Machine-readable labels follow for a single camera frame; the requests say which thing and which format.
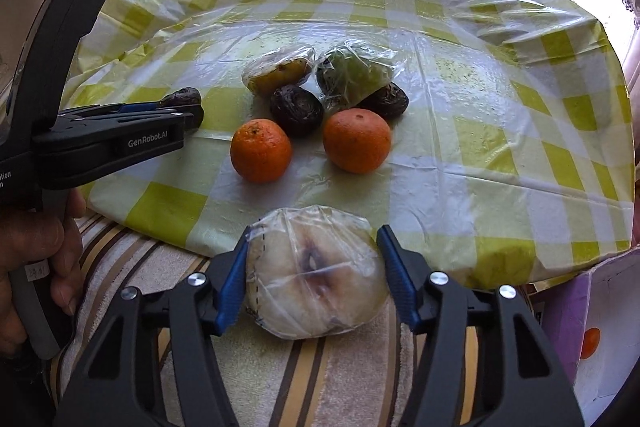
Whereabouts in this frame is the plastic-wrapped green apple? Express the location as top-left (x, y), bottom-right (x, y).
top-left (315, 42), bottom-right (398, 112)

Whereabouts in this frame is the striped brown cloth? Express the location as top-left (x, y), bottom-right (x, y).
top-left (50, 212), bottom-right (541, 427)

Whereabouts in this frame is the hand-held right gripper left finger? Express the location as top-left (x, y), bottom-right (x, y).
top-left (54, 227), bottom-right (251, 427)

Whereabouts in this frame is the plastic-wrapped pale pear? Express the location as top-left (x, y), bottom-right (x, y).
top-left (243, 205), bottom-right (391, 340)

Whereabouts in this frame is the plastic-wrapped yellow pear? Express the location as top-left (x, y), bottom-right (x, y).
top-left (241, 46), bottom-right (316, 98)

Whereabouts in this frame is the purple-rimmed white cardboard box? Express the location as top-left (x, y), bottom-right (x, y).
top-left (542, 247), bottom-right (640, 413)

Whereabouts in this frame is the dark passion fruit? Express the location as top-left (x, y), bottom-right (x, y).
top-left (159, 87), bottom-right (202, 110)
top-left (357, 82), bottom-right (409, 118)
top-left (270, 85), bottom-right (325, 138)

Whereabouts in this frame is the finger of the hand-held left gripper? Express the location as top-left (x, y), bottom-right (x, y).
top-left (57, 101), bottom-right (166, 120)
top-left (31, 106), bottom-right (204, 190)

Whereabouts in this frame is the mandarin orange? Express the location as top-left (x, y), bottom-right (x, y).
top-left (230, 118), bottom-right (293, 184)
top-left (322, 108), bottom-right (392, 174)
top-left (580, 327), bottom-right (601, 360)

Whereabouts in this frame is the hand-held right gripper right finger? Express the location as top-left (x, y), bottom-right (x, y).
top-left (376, 224), bottom-right (586, 427)

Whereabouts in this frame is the person's left hand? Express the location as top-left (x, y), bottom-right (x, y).
top-left (0, 189), bottom-right (87, 345)

